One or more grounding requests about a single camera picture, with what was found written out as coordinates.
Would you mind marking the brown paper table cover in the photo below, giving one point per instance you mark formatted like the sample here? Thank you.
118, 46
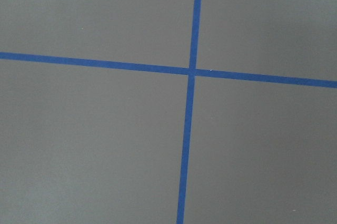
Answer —
168, 111

